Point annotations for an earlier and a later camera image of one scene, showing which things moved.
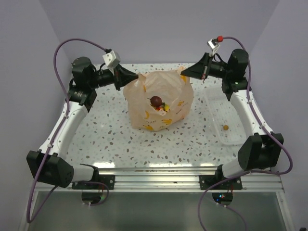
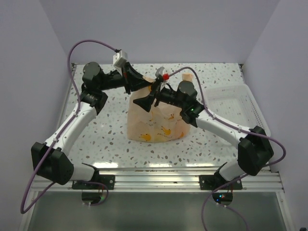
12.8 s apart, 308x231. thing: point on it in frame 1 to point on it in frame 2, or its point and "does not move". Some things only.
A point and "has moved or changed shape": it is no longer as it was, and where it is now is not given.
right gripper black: [200, 70] to [146, 102]
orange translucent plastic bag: [174, 88] has moved or changed shape
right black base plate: [207, 181] does not move
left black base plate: [108, 180] does not move
